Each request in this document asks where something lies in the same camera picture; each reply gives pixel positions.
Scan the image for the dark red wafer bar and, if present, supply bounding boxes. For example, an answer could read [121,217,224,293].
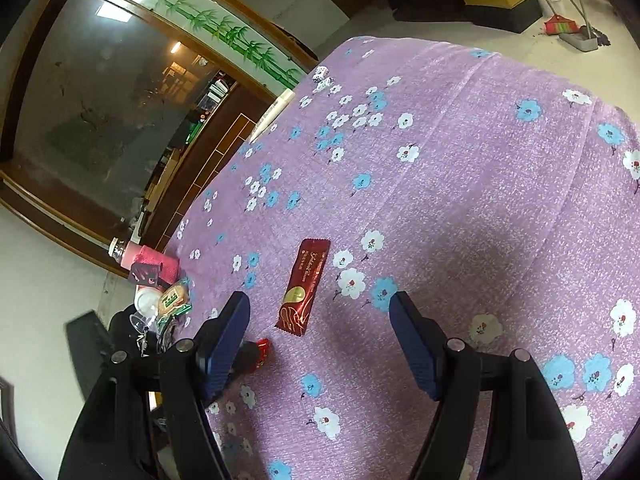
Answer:
[276,238,331,337]

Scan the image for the white cup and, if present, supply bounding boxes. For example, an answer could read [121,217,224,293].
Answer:
[134,285,163,320]

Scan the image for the green labelled bread packet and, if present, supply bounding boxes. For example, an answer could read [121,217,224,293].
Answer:
[157,283,189,316]

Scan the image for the small red candy packet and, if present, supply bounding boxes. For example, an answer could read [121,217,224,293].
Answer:
[236,338,271,374]

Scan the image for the dark patterned small box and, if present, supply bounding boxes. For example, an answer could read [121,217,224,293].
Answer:
[127,261,162,288]

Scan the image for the purple floral tablecloth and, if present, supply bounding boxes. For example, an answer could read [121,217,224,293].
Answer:
[166,37,639,479]

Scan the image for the wooden framed glass door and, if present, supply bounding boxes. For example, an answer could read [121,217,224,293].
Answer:
[1,0,317,272]

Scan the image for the white tube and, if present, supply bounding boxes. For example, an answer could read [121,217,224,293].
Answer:
[247,89,295,143]

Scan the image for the red dustpan with broom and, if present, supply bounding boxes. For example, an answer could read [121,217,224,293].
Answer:
[544,14,611,52]

